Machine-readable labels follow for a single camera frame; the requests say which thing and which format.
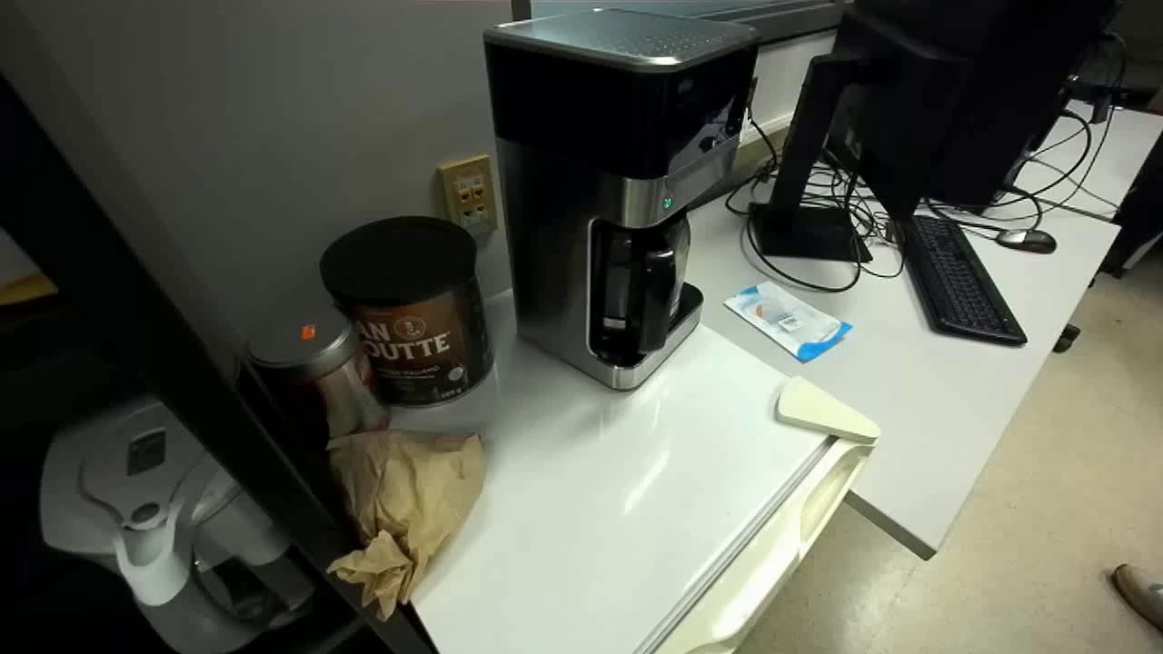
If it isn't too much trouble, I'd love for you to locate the brown coffee can black lid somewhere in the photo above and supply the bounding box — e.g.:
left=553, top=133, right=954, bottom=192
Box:
left=315, top=215, right=497, bottom=410

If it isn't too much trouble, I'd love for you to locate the black and steel coffee machine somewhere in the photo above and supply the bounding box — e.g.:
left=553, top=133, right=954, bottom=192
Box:
left=484, top=9, right=762, bottom=393

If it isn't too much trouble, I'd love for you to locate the blue and white wipes packet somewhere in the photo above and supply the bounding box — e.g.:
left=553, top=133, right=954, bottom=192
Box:
left=722, top=282, right=857, bottom=369

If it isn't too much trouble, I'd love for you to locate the black monitor stand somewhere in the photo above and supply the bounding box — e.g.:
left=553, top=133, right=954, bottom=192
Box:
left=745, top=53, right=875, bottom=267

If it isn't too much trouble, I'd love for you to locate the crumpled brown paper bag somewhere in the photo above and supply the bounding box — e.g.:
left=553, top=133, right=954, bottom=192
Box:
left=323, top=430, right=490, bottom=624

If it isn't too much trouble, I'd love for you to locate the metal canister with orange dot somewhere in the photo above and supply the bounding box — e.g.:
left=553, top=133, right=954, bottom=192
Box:
left=243, top=309, right=392, bottom=447

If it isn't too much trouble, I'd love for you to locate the white mini fridge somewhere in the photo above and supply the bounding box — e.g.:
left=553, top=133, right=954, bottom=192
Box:
left=406, top=325, right=879, bottom=654

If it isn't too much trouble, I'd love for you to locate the black computer keyboard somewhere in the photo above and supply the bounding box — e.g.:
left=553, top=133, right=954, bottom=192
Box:
left=898, top=210, right=1032, bottom=352

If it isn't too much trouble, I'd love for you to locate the black computer monitor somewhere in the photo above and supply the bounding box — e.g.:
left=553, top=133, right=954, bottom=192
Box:
left=829, top=0, right=1125, bottom=221

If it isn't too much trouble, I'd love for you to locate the black shelf unit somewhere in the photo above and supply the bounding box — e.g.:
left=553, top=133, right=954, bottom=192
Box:
left=0, top=71, right=442, bottom=654

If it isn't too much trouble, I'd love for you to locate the black computer mouse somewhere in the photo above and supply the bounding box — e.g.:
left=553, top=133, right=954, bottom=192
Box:
left=994, top=227, right=1062, bottom=257

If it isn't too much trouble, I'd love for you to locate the grey shoe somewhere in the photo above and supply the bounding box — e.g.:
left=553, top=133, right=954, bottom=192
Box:
left=1108, top=559, right=1163, bottom=638

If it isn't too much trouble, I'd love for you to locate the glass carafe with black handle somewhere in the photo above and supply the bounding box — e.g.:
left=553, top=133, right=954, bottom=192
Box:
left=590, top=221, right=696, bottom=369

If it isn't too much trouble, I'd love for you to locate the beige wall power outlet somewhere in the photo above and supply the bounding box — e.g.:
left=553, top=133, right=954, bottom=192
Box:
left=433, top=151, right=503, bottom=236

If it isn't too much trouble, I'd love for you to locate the black looped desk cable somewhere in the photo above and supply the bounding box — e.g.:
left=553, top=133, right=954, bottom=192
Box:
left=736, top=177, right=910, bottom=300

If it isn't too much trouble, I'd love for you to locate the black mouse cable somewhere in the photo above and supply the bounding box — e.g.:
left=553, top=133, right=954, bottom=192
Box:
left=925, top=197, right=1032, bottom=245

